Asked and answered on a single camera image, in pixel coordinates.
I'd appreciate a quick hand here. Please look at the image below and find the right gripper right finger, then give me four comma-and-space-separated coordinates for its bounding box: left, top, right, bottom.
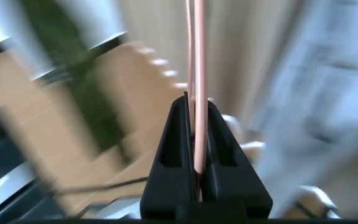
200, 100, 274, 218

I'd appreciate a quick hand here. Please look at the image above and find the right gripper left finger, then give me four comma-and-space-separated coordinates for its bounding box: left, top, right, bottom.
140, 91, 199, 218

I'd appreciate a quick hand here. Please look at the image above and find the pink clothes hanger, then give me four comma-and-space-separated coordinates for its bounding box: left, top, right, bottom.
185, 0, 208, 175

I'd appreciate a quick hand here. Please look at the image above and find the green garment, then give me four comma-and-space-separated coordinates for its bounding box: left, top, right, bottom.
20, 0, 131, 156

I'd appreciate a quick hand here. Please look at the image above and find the black cable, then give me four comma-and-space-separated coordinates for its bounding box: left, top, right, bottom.
51, 176, 149, 197

